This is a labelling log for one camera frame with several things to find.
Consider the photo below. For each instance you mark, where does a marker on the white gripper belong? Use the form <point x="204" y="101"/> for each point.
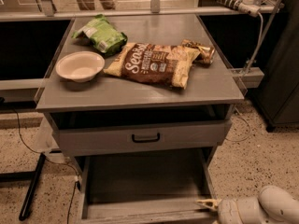
<point x="228" y="211"/>

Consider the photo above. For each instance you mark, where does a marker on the grey drawer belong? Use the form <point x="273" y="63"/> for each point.
<point x="156" y="187"/>
<point x="86" y="133"/>

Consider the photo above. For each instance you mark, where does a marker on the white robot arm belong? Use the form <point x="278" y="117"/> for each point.
<point x="272" y="205"/>

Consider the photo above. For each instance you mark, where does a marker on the grey drawer cabinet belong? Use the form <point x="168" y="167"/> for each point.
<point x="206" y="86"/>

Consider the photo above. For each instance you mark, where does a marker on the grey top drawer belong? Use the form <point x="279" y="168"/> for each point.
<point x="86" y="133"/>

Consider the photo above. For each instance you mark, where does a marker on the dark grey cabinet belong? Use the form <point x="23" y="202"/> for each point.
<point x="277" y="97"/>

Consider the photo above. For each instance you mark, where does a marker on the brown Sensible chip bag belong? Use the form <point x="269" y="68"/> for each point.
<point x="154" y="64"/>

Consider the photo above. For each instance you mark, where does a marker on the black floor stand bar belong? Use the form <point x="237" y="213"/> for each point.
<point x="33" y="178"/>

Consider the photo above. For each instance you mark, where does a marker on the white bowl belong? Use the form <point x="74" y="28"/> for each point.
<point x="80" y="66"/>

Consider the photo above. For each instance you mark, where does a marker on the white power strip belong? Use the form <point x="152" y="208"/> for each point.
<point x="244" y="6"/>

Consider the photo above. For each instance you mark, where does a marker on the green snack bag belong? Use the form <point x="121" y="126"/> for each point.
<point x="104" y="37"/>

